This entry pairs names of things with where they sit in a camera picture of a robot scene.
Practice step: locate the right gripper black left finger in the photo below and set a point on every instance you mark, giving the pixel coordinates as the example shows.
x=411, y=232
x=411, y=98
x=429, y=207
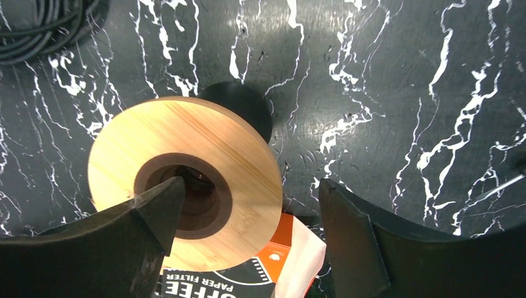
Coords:
x=117, y=252

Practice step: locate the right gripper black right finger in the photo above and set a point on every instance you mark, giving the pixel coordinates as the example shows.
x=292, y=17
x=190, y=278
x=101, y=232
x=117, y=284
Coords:
x=375, y=253

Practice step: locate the orange coffee filter box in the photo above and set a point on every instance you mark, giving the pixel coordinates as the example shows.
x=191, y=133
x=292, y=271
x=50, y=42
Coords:
x=256, y=277

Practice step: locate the brown paper coffee filters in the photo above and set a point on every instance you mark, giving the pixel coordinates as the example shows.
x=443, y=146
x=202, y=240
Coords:
x=305, y=260

